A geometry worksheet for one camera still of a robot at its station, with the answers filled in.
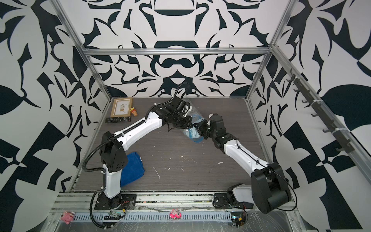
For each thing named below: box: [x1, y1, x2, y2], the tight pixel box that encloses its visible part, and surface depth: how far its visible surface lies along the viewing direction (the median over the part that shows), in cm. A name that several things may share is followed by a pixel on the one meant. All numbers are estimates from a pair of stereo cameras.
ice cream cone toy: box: [129, 106, 139, 117], surface depth 110 cm
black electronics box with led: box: [230, 211, 246, 229], surface depth 73 cm
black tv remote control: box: [104, 116, 132, 124], surface depth 107 cm
